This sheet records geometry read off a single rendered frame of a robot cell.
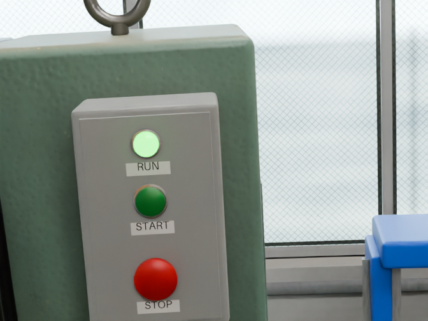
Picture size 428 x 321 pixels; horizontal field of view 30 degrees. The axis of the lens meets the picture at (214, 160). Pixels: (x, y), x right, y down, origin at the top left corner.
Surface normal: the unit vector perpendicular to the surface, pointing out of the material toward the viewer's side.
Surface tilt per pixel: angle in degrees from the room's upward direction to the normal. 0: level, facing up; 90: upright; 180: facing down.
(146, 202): 90
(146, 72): 90
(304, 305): 90
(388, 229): 0
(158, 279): 90
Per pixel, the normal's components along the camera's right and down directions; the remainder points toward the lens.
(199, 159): 0.01, 0.21
